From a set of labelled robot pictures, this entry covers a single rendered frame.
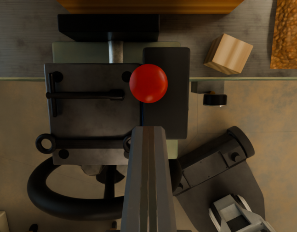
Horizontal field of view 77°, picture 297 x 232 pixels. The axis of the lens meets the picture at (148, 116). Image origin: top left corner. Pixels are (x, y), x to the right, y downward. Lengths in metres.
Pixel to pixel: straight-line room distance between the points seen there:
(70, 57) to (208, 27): 0.18
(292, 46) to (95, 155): 0.27
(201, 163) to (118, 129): 0.96
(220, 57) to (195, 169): 0.92
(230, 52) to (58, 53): 0.20
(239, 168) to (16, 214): 1.53
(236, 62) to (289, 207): 1.56
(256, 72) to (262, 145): 1.16
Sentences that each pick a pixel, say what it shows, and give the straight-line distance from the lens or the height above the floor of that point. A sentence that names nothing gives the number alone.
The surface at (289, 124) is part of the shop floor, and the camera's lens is 1.50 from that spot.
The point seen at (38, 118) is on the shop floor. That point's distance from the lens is 1.38.
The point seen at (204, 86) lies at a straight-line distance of 0.57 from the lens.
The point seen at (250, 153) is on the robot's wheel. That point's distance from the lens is 1.19.
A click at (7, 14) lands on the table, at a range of 0.34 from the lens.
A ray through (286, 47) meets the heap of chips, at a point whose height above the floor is 0.91.
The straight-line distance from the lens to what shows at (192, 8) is 0.27.
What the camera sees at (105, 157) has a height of 1.00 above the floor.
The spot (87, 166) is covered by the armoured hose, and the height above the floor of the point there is 0.97.
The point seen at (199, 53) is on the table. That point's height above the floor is 0.90.
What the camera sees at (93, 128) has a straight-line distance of 0.18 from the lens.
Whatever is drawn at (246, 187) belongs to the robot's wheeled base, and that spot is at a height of 0.17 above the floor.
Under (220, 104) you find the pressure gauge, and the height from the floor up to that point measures 0.69.
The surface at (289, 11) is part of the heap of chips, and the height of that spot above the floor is 0.92.
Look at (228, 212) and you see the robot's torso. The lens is 1.09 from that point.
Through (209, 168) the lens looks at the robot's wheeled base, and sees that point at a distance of 1.14.
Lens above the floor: 1.17
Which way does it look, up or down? 80 degrees down
